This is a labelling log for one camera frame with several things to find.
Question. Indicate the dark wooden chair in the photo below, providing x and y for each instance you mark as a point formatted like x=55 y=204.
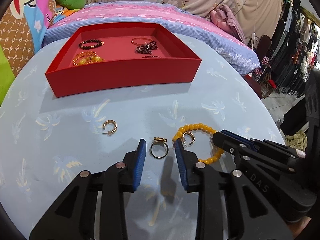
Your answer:
x=261 y=50

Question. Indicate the monkey cartoon blanket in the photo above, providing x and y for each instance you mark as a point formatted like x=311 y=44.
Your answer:
x=23 y=27

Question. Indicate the gold hoop earring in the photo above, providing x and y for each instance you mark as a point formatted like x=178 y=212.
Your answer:
x=109 y=127
x=188 y=138

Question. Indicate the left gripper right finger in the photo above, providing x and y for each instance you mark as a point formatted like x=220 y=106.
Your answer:
x=227 y=201

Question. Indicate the person's right hand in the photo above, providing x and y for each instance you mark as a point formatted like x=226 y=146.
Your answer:
x=298 y=227

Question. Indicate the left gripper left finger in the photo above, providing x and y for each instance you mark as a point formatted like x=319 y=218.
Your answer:
x=72 y=214

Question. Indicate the red jewelry tray box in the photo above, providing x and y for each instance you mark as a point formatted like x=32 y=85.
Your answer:
x=132 y=54

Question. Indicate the hanging clothes rack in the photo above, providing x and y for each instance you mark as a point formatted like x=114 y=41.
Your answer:
x=294 y=51

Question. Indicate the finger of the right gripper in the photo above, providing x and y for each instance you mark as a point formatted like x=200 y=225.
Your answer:
x=231 y=140
x=239 y=151

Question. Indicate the pink blue striped bedsheet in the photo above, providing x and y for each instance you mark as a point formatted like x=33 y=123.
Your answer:
x=242 y=58

